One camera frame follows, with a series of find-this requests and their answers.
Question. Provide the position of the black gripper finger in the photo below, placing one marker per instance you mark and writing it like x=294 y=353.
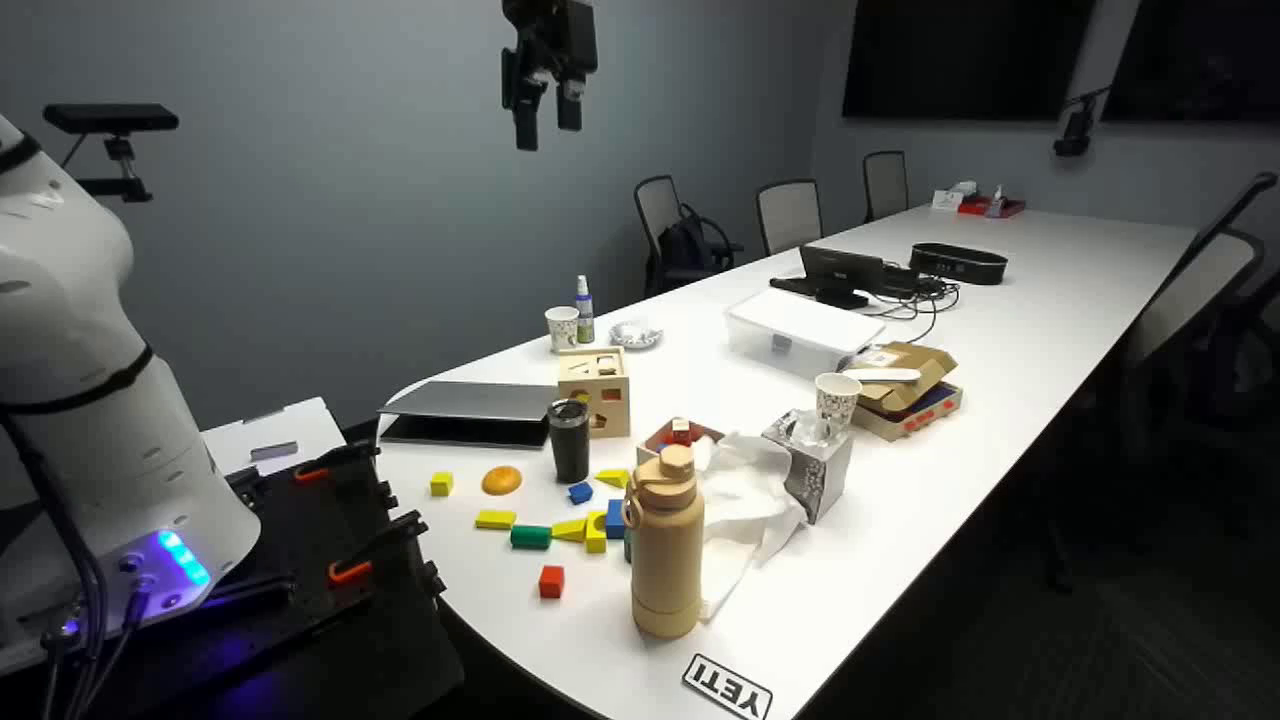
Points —
x=526 y=114
x=570 y=109

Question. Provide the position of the silver Dell laptop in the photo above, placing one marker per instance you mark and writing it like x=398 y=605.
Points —
x=475 y=413

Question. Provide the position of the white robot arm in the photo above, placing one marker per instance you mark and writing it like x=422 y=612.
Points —
x=131 y=493

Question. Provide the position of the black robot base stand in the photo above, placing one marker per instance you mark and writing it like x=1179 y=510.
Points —
x=335 y=612

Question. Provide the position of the black office chair with backpack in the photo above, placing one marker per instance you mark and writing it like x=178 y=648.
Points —
x=682 y=243

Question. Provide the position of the small spray bottle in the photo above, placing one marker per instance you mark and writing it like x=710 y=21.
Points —
x=584 y=311

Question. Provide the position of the patterned paper cup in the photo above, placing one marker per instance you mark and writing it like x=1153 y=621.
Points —
x=560 y=326

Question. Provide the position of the grey office chair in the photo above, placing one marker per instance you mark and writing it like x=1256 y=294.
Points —
x=885 y=180
x=791 y=212

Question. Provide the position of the crumpled clear plastic wrap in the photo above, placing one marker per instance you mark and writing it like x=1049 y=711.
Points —
x=639 y=339

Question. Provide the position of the wooden shape sorter box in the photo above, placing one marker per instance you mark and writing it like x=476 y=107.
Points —
x=601 y=383

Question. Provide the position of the black tumbler cup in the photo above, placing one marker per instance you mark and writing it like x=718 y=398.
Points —
x=570 y=443

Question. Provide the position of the far grey office chair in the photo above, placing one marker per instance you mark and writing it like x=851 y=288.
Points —
x=885 y=180

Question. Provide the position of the clear plastic storage bin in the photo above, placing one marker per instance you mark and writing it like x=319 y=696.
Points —
x=797 y=334

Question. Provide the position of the red tray of blocks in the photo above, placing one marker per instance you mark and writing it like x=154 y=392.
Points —
x=678 y=428

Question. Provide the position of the orange round block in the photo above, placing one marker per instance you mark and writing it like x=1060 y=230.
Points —
x=501 y=481

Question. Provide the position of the yellow cube block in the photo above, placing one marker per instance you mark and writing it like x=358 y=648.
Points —
x=442 y=485

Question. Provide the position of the white board with clips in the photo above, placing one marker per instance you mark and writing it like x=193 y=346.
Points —
x=275 y=443

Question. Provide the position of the yellow flat block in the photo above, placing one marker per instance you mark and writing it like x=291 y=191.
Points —
x=494 y=520

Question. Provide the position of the tan insulated water bottle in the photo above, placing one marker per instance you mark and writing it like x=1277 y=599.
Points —
x=664 y=520

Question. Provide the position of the green rectangular block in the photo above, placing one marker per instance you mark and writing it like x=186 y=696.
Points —
x=529 y=537

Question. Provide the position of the small patterned carton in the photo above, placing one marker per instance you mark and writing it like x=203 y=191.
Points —
x=816 y=456

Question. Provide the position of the red items at table end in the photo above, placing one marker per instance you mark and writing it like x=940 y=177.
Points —
x=966 y=197

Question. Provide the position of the white plastic bag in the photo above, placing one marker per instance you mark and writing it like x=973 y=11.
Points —
x=745 y=513

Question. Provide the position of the cardboard box with lid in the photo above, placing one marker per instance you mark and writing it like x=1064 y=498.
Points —
x=903 y=389

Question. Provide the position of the YETI sticker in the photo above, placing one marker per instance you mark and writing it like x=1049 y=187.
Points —
x=725 y=690

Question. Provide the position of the black camera on mount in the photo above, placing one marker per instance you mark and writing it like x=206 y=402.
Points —
x=114 y=124

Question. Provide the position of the wall mounted dark screen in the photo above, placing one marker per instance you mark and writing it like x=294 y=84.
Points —
x=1206 y=63

